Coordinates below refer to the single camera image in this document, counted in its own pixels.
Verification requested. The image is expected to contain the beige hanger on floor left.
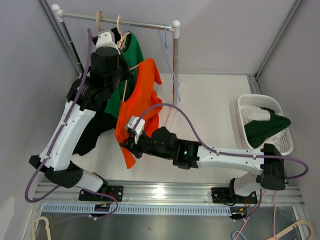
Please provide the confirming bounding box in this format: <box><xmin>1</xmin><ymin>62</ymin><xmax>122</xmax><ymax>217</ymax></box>
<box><xmin>30</xmin><ymin>216</ymin><xmax>53</xmax><ymax>240</ymax></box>

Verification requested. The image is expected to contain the beige hanger on floor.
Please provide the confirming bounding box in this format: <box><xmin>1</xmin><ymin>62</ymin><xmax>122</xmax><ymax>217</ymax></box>
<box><xmin>267</xmin><ymin>220</ymin><xmax>316</xmax><ymax>240</ymax></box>
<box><xmin>30</xmin><ymin>216</ymin><xmax>53</xmax><ymax>240</ymax></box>

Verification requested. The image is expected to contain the blue wire hanger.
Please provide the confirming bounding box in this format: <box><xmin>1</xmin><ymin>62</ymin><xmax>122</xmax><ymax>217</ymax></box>
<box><xmin>157</xmin><ymin>23</ymin><xmax>181</xmax><ymax>105</ymax></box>

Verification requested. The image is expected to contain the white plastic basket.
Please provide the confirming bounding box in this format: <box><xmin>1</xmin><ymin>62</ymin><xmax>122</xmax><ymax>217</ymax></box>
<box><xmin>235</xmin><ymin>94</ymin><xmax>294</xmax><ymax>156</ymax></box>

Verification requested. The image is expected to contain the metal clothes rack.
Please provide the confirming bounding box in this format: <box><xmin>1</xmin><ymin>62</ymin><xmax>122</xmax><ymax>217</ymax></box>
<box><xmin>51</xmin><ymin>4</ymin><xmax>184</xmax><ymax>107</ymax></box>

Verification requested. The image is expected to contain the white and dark green shirt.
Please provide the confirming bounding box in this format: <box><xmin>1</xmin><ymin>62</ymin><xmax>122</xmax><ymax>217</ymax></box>
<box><xmin>241</xmin><ymin>106</ymin><xmax>292</xmax><ymax>148</ymax></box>

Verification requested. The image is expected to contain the beige hanger on floor right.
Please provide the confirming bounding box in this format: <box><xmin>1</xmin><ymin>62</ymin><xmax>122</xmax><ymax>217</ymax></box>
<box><xmin>267</xmin><ymin>220</ymin><xmax>316</xmax><ymax>240</ymax></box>

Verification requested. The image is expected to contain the black t shirt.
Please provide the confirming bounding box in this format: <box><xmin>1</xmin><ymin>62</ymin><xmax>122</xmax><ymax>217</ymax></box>
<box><xmin>73</xmin><ymin>35</ymin><xmax>117</xmax><ymax>156</ymax></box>

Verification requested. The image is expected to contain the slotted cable duct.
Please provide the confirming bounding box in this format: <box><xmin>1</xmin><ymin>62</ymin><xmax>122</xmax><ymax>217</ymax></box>
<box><xmin>42</xmin><ymin>203</ymin><xmax>245</xmax><ymax>216</ymax></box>

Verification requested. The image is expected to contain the bright green t shirt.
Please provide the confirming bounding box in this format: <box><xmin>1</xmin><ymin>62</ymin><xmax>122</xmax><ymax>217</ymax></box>
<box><xmin>104</xmin><ymin>31</ymin><xmax>145</xmax><ymax>121</ymax></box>

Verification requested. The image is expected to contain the pink wire hanger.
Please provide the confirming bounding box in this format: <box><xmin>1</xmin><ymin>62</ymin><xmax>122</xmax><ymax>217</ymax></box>
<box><xmin>114</xmin><ymin>34</ymin><xmax>144</xmax><ymax>103</ymax></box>

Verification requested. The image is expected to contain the orange t shirt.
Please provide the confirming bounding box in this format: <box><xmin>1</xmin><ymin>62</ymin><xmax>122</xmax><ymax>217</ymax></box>
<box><xmin>115</xmin><ymin>58</ymin><xmax>163</xmax><ymax>169</ymax></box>

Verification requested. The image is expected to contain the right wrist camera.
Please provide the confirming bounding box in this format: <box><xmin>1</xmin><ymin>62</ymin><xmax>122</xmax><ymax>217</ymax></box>
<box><xmin>125</xmin><ymin>116</ymin><xmax>145</xmax><ymax>145</ymax></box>

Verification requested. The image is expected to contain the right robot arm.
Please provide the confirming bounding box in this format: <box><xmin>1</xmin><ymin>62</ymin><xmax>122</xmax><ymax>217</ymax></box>
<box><xmin>120</xmin><ymin>127</ymin><xmax>286</xmax><ymax>203</ymax></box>

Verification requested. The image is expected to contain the blue hanger on floor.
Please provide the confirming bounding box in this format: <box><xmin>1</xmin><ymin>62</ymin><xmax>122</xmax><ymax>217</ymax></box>
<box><xmin>230</xmin><ymin>231</ymin><xmax>247</xmax><ymax>240</ymax></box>

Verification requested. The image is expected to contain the beige hanger with black shirt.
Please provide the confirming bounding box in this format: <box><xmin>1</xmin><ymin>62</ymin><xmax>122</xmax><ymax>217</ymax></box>
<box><xmin>95</xmin><ymin>10</ymin><xmax>104</xmax><ymax>32</ymax></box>

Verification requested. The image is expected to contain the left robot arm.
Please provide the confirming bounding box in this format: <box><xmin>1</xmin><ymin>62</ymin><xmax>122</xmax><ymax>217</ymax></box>
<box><xmin>29</xmin><ymin>46</ymin><xmax>131</xmax><ymax>201</ymax></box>

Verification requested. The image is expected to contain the beige hanger with green shirt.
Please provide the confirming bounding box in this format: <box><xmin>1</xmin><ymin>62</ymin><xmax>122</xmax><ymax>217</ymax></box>
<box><xmin>116</xmin><ymin>14</ymin><xmax>131</xmax><ymax>50</ymax></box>

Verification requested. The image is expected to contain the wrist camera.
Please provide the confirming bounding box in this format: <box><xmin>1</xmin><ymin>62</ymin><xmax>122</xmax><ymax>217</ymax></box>
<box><xmin>125</xmin><ymin>116</ymin><xmax>145</xmax><ymax>145</ymax></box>
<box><xmin>95</xmin><ymin>30</ymin><xmax>120</xmax><ymax>54</ymax></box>

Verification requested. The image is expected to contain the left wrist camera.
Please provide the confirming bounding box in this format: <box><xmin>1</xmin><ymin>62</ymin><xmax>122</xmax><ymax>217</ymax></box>
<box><xmin>95</xmin><ymin>30</ymin><xmax>120</xmax><ymax>54</ymax></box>

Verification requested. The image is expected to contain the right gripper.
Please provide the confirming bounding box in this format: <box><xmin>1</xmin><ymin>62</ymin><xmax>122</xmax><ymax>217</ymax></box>
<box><xmin>120</xmin><ymin>131</ymin><xmax>173</xmax><ymax>162</ymax></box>

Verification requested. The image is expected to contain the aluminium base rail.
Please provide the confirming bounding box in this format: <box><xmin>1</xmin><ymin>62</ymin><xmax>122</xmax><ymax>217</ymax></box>
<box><xmin>33</xmin><ymin>180</ymin><xmax>305</xmax><ymax>207</ymax></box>

